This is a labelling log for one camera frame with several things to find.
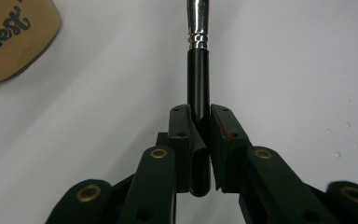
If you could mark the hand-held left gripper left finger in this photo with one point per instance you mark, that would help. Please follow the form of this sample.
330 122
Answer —
183 140

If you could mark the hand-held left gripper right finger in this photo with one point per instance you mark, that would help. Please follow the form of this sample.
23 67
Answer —
230 155

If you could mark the black makeup brush silver ferrule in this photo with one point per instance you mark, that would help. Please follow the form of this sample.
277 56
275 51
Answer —
198 77

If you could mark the small wooden cup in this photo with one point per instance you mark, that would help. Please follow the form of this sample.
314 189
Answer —
12 53

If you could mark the white table mat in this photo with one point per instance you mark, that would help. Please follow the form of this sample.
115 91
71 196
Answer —
292 62

